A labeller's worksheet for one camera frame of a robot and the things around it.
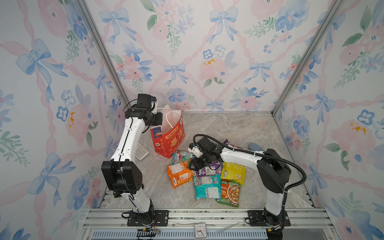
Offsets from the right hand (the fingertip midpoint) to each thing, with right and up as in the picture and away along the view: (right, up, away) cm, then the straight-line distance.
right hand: (192, 165), depth 87 cm
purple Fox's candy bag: (+22, +13, +11) cm, 28 cm away
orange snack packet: (-7, -4, -2) cm, 8 cm away
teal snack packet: (+9, -10, -5) cm, 15 cm away
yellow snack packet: (+24, -3, -1) cm, 24 cm away
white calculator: (-33, +6, +10) cm, 35 cm away
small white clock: (+4, -26, -18) cm, 31 cm away
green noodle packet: (+21, -13, -6) cm, 26 cm away
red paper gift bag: (-13, +16, -8) cm, 22 cm away
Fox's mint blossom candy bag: (-8, +4, +5) cm, 11 cm away
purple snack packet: (+12, +1, -11) cm, 16 cm away
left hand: (-18, +27, -3) cm, 33 cm away
